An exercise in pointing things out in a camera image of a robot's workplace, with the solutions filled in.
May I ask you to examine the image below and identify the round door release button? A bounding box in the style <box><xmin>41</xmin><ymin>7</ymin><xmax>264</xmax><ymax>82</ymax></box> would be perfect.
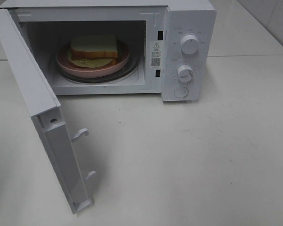
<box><xmin>174</xmin><ymin>87</ymin><xmax>189</xmax><ymax>98</ymax></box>

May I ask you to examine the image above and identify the white dial knob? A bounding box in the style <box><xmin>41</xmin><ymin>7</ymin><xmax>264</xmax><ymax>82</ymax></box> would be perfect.
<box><xmin>177</xmin><ymin>65</ymin><xmax>194</xmax><ymax>82</ymax></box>
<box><xmin>180</xmin><ymin>34</ymin><xmax>200</xmax><ymax>55</ymax></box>

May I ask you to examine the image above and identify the toast sandwich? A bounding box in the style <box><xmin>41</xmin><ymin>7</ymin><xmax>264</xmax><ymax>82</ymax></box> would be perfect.
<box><xmin>67</xmin><ymin>35</ymin><xmax>119</xmax><ymax>68</ymax></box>

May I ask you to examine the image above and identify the pink plate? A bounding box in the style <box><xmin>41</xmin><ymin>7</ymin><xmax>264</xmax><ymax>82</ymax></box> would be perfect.
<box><xmin>56</xmin><ymin>41</ymin><xmax>130</xmax><ymax>78</ymax></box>

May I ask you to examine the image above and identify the white microwave oven body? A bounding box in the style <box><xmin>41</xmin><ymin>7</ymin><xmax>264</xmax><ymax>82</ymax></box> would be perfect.
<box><xmin>0</xmin><ymin>0</ymin><xmax>216</xmax><ymax>101</ymax></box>

